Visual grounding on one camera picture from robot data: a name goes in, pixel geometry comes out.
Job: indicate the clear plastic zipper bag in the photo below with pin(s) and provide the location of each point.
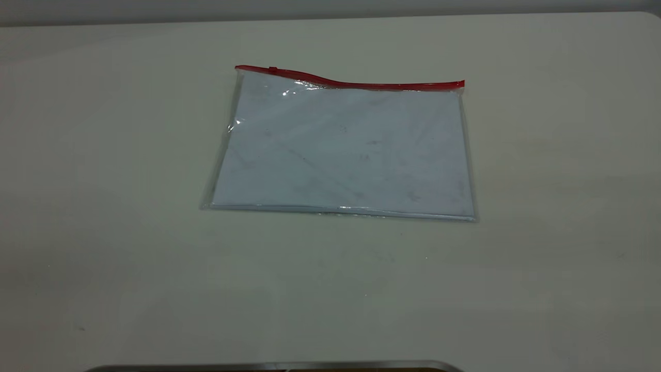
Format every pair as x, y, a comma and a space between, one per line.
235, 150

